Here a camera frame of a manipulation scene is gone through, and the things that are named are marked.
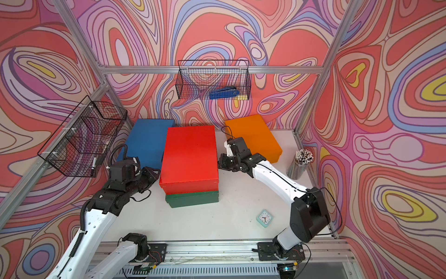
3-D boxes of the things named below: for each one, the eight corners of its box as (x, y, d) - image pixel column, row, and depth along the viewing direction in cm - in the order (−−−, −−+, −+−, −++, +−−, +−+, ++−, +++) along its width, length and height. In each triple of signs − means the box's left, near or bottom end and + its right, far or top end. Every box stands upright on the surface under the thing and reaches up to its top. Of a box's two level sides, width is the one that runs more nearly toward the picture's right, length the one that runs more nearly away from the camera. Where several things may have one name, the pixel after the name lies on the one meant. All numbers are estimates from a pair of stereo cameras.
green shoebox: (171, 209, 88) (165, 199, 78) (172, 203, 90) (166, 193, 80) (219, 206, 88) (218, 196, 79) (218, 201, 90) (218, 190, 81)
